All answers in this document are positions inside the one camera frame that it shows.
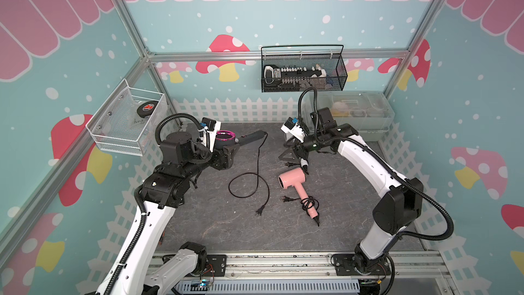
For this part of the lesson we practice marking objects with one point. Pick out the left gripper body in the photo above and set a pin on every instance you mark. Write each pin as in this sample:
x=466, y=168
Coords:
x=218, y=160

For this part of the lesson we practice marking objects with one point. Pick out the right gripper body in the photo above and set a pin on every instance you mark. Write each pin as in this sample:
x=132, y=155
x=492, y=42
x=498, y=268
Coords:
x=308, y=145

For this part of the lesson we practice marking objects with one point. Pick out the white hair dryer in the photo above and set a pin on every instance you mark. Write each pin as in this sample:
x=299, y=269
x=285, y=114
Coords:
x=304, y=165

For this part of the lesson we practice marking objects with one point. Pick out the black hair dryer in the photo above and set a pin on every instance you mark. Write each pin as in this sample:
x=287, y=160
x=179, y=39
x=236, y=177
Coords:
x=225, y=138

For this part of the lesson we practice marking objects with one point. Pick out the pink hair dryer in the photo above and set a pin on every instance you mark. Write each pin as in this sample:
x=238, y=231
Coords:
x=295, y=178

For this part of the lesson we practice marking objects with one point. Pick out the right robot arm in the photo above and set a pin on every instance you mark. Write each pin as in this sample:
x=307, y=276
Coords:
x=401, y=198

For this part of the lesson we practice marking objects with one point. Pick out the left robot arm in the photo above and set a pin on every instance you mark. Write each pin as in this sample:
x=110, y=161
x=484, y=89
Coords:
x=188, y=147

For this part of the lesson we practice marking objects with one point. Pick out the green clear storage box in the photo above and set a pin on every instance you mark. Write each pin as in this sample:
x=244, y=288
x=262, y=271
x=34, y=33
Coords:
x=367, y=112

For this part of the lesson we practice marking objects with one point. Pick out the black white power strip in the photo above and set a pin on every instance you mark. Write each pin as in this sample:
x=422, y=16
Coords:
x=274, y=76

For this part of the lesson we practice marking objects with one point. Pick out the black red tape measure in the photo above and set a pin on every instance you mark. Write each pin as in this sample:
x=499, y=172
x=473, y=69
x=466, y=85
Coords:
x=146, y=109

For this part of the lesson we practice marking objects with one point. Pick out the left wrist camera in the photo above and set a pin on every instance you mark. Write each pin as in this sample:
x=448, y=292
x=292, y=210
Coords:
x=209, y=130

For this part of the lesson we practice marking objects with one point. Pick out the black wire mesh basket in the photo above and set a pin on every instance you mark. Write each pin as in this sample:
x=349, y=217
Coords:
x=298, y=67

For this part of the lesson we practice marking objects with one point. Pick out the white wire mesh basket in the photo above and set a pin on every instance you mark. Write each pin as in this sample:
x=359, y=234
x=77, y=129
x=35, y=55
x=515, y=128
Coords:
x=116, y=127

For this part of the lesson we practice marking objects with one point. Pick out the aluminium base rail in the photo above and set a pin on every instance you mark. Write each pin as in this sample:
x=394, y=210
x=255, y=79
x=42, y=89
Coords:
x=283, y=272

